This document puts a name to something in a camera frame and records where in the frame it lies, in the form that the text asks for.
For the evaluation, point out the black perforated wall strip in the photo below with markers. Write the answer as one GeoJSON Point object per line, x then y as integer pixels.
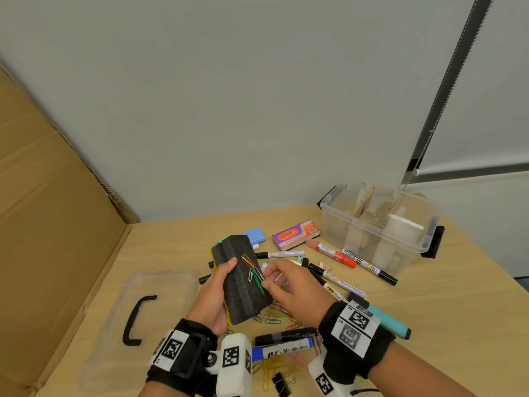
{"type": "Point", "coordinates": [449, 78]}

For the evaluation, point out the grey horizontal wall rail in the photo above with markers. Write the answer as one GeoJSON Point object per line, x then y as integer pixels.
{"type": "Point", "coordinates": [475, 172]}

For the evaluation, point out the blue eraser block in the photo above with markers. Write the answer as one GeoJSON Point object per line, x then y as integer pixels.
{"type": "Point", "coordinates": [254, 235]}

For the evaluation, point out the teal highlighter black cap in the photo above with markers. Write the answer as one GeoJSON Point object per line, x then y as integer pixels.
{"type": "Point", "coordinates": [384, 320]}

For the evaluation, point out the pile of colourful paper clips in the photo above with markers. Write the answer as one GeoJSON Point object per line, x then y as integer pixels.
{"type": "Point", "coordinates": [258, 281]}

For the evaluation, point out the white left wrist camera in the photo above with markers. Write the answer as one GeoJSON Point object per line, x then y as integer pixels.
{"type": "Point", "coordinates": [233, 380]}

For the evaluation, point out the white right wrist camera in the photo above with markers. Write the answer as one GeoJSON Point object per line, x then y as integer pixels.
{"type": "Point", "coordinates": [324, 384]}

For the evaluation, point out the red marker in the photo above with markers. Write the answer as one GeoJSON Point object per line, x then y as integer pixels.
{"type": "Point", "coordinates": [337, 256]}

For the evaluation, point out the black left wristband with tags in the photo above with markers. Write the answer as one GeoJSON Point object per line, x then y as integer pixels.
{"type": "Point", "coordinates": [173, 349]}

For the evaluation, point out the blue board eraser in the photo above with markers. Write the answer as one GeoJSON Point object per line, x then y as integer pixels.
{"type": "Point", "coordinates": [244, 305]}

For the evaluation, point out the orange purple patterned eraser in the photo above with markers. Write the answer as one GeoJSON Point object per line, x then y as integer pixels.
{"type": "Point", "coordinates": [293, 235]}

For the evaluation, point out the large white blue-capped marker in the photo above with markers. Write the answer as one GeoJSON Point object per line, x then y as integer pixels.
{"type": "Point", "coordinates": [285, 350]}

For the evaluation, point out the wooden table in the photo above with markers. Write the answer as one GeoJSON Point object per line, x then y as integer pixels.
{"type": "Point", "coordinates": [173, 243]}

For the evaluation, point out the green pencil sharpener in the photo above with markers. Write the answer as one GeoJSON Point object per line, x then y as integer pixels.
{"type": "Point", "coordinates": [223, 240]}

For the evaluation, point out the person's right forearm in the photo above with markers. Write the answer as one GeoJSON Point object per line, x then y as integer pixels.
{"type": "Point", "coordinates": [413, 376]}

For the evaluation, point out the person's right hand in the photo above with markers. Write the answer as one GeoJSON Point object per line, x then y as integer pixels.
{"type": "Point", "coordinates": [301, 295]}

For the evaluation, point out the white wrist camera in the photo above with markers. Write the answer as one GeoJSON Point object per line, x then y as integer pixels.
{"type": "Point", "coordinates": [324, 384]}
{"type": "Point", "coordinates": [233, 380]}

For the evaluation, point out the white marker yellow label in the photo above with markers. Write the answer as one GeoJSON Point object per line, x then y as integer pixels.
{"type": "Point", "coordinates": [334, 293]}

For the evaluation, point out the clear plastic storage box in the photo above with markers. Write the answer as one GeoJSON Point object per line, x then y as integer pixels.
{"type": "Point", "coordinates": [413, 260]}

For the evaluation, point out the brown cardboard panel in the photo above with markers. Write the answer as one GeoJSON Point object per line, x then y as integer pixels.
{"type": "Point", "coordinates": [49, 223]}

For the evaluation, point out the white marker yellow band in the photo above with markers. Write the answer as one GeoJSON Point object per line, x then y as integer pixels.
{"type": "Point", "coordinates": [368, 266]}

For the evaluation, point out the yellow board eraser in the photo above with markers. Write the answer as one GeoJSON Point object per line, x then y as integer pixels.
{"type": "Point", "coordinates": [226, 314]}

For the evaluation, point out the white marker purple label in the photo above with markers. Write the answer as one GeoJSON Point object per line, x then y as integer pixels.
{"type": "Point", "coordinates": [343, 283]}

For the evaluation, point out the large black marker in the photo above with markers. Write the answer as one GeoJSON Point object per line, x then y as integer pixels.
{"type": "Point", "coordinates": [285, 336]}

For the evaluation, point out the person's left hand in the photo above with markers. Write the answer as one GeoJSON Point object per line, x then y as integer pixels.
{"type": "Point", "coordinates": [208, 303]}

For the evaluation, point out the person's left forearm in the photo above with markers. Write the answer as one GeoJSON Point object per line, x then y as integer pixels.
{"type": "Point", "coordinates": [161, 390]}

